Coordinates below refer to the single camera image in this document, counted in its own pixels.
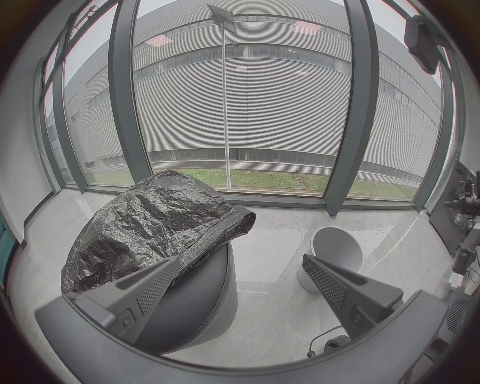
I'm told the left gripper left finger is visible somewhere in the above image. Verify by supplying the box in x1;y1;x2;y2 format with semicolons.
75;256;182;345

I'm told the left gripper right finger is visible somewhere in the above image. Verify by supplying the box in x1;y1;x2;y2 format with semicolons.
302;254;404;339

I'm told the black plastic bag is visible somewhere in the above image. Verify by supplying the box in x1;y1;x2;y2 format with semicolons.
61;169;256;297

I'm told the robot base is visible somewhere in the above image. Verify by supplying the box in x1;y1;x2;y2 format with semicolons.
427;289;479;362

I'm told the white trash bin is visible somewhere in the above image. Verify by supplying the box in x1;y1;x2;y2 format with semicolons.
297;226;365;292

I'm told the dark grey round chair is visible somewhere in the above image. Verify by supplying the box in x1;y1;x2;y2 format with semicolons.
131;242;239;355

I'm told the blue-green curtain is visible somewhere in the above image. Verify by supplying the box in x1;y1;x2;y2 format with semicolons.
0;214;17;289

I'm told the window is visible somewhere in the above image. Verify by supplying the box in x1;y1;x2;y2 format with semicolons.
35;0;464;218

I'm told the black cable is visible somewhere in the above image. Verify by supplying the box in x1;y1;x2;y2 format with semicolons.
307;325;351;359

